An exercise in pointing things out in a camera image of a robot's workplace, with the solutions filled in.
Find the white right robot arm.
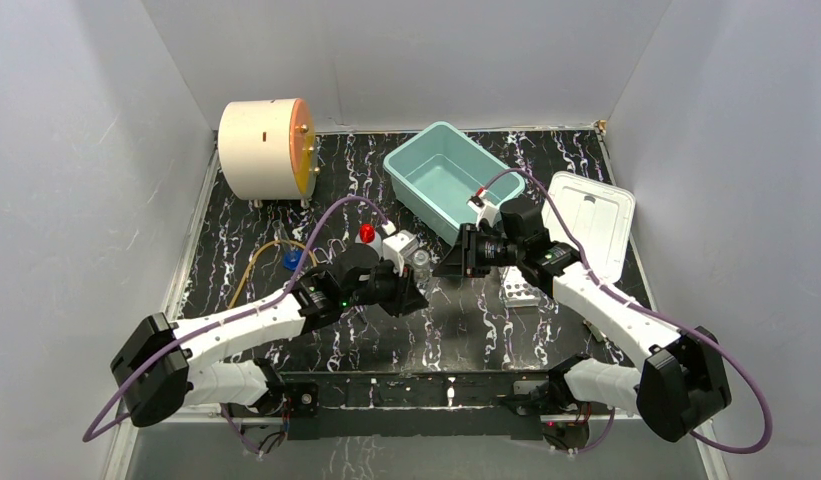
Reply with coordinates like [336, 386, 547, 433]
[462, 193, 732, 442]

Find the tan rubber tubing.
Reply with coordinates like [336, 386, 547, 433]
[228, 239, 319, 309]

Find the clear glass tube blue stopper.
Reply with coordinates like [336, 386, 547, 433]
[272, 220, 302, 271]

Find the white wash bottle red cap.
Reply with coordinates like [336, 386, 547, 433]
[355, 223, 383, 256]

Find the small clear glass jar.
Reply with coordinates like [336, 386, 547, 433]
[411, 248, 431, 275]

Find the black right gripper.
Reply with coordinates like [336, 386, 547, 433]
[431, 224, 523, 280]

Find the white plastic bin lid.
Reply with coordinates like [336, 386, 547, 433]
[542, 171, 636, 283]

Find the cream cylindrical centrifuge machine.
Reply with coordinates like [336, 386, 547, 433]
[217, 98, 320, 207]

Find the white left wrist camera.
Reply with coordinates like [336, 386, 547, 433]
[382, 230, 419, 275]

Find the clear acrylic test tube rack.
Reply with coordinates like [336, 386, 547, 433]
[500, 266, 541, 308]

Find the teal plastic bin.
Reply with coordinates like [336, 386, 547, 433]
[383, 122, 508, 245]

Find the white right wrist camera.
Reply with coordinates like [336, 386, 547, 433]
[467, 187, 499, 228]

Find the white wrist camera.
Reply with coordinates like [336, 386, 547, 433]
[467, 187, 499, 228]
[382, 230, 419, 275]

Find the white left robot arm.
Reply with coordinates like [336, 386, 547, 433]
[110, 228, 429, 428]

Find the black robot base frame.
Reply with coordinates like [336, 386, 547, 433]
[217, 370, 617, 458]

